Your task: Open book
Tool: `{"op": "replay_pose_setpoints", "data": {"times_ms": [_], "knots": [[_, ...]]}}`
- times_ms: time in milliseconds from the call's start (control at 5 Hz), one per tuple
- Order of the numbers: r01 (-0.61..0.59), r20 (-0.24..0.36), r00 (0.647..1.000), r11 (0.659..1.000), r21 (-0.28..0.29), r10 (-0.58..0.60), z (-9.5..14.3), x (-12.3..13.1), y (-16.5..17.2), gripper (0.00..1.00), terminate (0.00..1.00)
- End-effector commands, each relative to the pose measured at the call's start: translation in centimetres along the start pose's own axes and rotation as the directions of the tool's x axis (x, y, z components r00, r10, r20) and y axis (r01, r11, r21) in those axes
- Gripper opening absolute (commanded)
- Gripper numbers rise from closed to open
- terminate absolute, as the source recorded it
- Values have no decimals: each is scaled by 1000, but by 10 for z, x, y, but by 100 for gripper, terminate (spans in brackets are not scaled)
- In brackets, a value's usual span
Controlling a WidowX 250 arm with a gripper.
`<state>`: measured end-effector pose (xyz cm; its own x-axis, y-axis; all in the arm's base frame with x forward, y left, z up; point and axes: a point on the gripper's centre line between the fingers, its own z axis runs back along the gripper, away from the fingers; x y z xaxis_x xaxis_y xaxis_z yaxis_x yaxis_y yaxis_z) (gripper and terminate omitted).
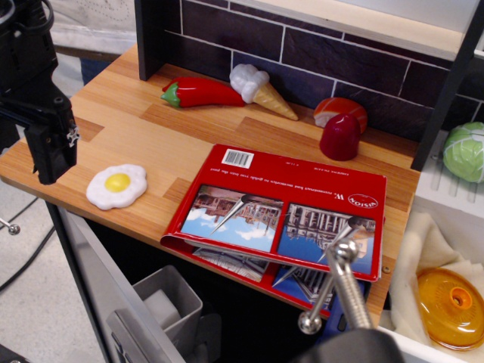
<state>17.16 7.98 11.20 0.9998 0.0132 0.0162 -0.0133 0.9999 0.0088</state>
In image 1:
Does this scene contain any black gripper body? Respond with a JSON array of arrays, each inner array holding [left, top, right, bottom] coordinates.
[[1, 67, 79, 151]]

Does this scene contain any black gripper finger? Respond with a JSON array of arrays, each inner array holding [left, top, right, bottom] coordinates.
[[25, 126, 78, 185]]

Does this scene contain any red spiral-bound book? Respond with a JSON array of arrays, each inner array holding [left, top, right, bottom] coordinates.
[[161, 144, 386, 307]]

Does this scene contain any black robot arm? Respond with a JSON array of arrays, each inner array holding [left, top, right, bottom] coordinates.
[[1, 1, 79, 185]]

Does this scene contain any toy fried egg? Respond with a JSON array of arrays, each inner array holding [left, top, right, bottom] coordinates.
[[86, 164, 147, 210]]

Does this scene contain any small metal ball knob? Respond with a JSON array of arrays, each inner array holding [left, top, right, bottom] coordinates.
[[0, 217, 21, 236]]

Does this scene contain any red toy chili pepper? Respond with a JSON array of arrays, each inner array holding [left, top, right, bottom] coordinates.
[[160, 77, 245, 108]]

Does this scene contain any white sponge block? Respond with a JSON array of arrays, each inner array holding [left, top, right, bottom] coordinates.
[[144, 290, 181, 329]]

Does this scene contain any grey plastic bin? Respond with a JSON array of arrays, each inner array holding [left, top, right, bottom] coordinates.
[[133, 265, 203, 355]]

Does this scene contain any grey cabinet door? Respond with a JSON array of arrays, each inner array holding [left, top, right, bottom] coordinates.
[[52, 207, 184, 362]]

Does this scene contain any toy ice cream cone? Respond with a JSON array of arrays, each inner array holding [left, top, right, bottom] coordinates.
[[229, 64, 299, 121]]

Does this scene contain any toy salmon sushi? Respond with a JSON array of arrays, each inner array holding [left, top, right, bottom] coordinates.
[[313, 97, 368, 133]]

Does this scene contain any dark red toy dome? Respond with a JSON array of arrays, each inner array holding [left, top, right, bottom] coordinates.
[[320, 113, 361, 161]]

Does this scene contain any cream cloth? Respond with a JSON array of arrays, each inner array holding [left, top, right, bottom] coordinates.
[[389, 212, 483, 345]]

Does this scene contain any wooden upper shelf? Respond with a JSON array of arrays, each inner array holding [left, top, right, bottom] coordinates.
[[238, 0, 478, 61]]

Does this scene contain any green toy cabbage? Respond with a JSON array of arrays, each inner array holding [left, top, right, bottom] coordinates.
[[443, 122, 483, 183]]

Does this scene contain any orange plastic lid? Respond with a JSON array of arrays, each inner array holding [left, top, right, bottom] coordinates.
[[417, 268, 483, 351]]

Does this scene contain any black floor cable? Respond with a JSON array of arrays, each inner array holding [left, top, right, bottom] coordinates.
[[0, 196, 56, 292]]

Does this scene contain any metal clamp screw handle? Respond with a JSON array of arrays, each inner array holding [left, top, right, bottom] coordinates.
[[298, 237, 374, 335]]

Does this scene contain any black shelf post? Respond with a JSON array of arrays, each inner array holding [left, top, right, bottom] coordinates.
[[411, 0, 483, 172]]

